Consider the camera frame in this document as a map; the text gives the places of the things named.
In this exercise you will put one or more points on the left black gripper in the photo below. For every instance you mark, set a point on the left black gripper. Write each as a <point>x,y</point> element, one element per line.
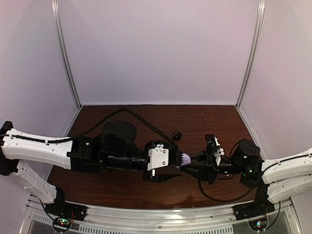
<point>154,179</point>

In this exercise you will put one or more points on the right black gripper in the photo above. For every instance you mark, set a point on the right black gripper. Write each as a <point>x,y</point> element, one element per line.
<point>211,170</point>

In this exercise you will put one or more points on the lilac earbud charging case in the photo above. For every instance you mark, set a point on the lilac earbud charging case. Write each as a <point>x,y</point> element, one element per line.
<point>186,159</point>

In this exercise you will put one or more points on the black earbud charging case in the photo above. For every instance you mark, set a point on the black earbud charging case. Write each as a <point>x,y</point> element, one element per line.
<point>177,135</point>

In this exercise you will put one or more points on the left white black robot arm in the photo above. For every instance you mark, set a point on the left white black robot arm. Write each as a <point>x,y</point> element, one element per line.
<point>113,149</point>

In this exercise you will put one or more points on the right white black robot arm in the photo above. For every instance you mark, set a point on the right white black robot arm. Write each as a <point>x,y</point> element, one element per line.
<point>273,179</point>

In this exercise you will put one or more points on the right circuit board with leds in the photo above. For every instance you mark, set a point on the right circuit board with leds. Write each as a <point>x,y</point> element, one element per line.
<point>258,225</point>

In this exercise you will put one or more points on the circuit board with leds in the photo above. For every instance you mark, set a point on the circuit board with leds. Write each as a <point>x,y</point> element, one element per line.
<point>61,224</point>
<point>258,225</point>

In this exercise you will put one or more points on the left circuit board with leds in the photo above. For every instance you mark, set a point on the left circuit board with leds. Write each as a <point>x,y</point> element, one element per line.
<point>61,224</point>

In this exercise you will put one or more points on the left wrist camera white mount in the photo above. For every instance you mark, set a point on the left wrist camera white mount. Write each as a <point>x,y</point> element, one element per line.
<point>162,154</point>

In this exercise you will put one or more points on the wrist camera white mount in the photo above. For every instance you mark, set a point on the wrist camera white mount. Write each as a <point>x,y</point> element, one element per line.
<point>214,148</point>
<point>162,154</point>

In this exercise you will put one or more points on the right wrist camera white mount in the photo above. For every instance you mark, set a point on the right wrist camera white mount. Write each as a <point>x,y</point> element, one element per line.
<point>214,148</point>

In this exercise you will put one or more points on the aluminium front rail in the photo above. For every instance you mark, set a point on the aluminium front rail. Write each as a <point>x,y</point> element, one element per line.
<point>207,220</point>

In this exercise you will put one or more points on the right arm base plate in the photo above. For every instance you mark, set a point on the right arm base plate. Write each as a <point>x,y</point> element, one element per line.
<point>252,209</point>

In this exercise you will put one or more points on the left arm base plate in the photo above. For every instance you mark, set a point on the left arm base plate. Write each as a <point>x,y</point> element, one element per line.
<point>69,211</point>

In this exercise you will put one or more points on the right aluminium frame post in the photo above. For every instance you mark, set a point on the right aluminium frame post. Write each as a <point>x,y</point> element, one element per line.
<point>259,19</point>

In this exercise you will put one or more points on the aluminium frame post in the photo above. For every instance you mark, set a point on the aluminium frame post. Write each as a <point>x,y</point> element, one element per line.
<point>63,51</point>
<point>259,19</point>

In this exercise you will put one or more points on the left aluminium frame post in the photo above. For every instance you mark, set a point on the left aluminium frame post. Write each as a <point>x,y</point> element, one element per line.
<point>63,51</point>

